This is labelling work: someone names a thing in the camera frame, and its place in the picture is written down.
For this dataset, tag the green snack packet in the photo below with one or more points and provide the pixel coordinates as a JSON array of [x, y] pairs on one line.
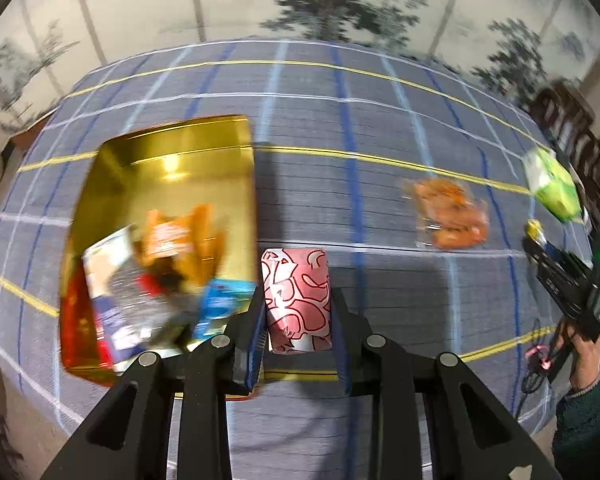
[[555, 185]]

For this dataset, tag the blue and white snack packet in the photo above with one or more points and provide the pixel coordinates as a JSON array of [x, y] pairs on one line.
[[110, 280]]

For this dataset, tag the person's right hand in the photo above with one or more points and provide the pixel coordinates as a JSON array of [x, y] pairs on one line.
[[587, 365]]

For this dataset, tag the pink patterned snack packet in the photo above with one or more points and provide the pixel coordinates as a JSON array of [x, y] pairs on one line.
[[295, 300]]

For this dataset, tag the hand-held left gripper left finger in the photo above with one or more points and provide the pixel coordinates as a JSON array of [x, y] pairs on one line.
[[256, 360]]

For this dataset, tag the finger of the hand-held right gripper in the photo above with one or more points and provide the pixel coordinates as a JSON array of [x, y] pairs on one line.
[[567, 295], [555, 262]]

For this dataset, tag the gold metal tin box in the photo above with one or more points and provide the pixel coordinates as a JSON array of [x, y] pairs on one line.
[[180, 160]]

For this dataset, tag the clear packet of orange snacks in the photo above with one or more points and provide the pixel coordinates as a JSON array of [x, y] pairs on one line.
[[445, 215]]

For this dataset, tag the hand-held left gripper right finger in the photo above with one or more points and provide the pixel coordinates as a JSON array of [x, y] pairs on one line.
[[342, 330]]

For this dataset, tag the red snack packet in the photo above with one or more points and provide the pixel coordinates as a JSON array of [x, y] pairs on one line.
[[77, 330]]

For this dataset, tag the painted folding screen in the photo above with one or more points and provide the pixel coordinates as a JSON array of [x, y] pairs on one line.
[[180, 0]]

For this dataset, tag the small orange snack packet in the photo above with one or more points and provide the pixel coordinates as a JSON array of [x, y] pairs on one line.
[[202, 250]]

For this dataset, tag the brown wooden bench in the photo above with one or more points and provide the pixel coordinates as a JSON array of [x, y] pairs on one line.
[[30, 132]]

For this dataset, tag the blue plaid tablecloth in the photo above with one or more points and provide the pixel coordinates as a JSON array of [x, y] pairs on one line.
[[330, 185]]

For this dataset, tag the yellow snack packet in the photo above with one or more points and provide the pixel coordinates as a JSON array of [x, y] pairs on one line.
[[535, 230]]

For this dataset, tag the teal snack packet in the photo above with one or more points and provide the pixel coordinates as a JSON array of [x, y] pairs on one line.
[[220, 305]]

